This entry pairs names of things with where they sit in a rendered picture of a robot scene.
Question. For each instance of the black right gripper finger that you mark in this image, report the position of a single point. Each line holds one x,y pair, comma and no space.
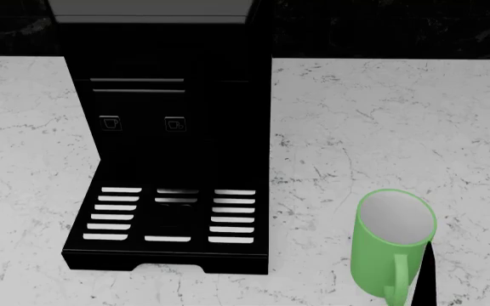
425,280

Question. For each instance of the green mug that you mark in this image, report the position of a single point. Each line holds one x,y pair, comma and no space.
374,252

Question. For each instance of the black coffee machine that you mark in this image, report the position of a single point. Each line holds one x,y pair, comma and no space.
164,143

